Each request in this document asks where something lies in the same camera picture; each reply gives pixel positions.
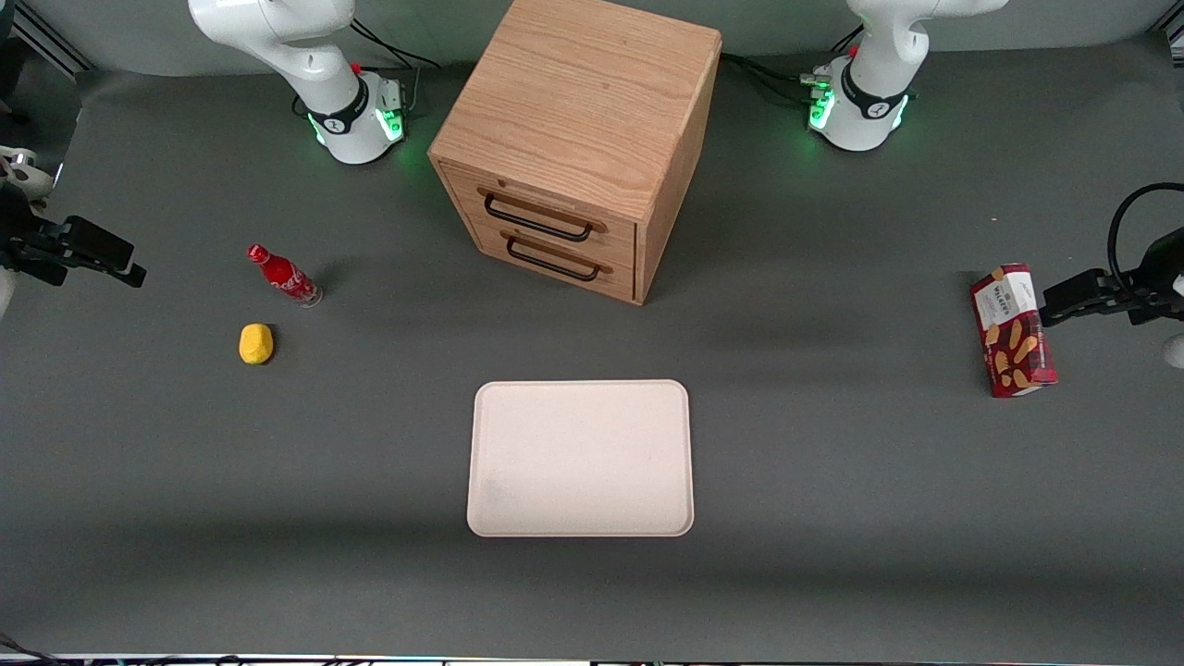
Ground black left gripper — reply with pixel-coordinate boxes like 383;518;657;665
1040;229;1184;327

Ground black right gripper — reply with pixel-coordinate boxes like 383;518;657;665
0;185;148;288

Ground red coke bottle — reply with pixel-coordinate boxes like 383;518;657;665
247;244;324;308

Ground beige rectangular tray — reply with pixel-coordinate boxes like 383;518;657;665
466;379;696;538

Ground red cookie box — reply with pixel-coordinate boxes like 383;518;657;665
969;264;1059;399

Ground wooden drawer cabinet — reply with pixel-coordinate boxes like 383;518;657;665
427;0;723;306

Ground black looped gripper cable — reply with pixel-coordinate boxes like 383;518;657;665
1107;183;1184;290

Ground black base cables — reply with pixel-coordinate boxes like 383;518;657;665
344;17;443;71
721;52;826;101

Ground black drawer handle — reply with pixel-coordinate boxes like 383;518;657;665
500;231;613;282
477;187;609;243

